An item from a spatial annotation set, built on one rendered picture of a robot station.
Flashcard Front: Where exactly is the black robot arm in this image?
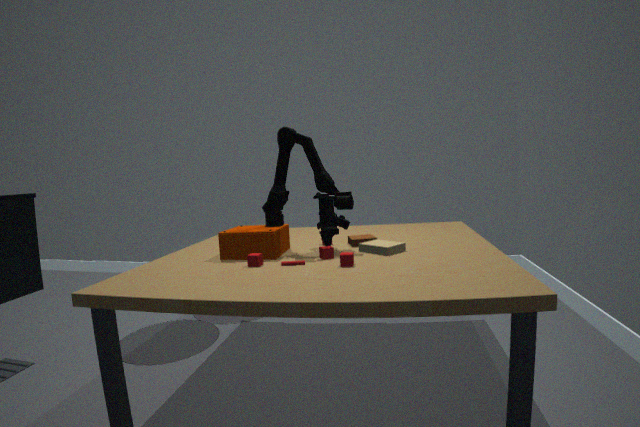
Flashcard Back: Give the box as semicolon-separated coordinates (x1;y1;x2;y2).
262;127;354;230

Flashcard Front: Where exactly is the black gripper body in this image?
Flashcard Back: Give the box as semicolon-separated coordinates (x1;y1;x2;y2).
317;210;339;235

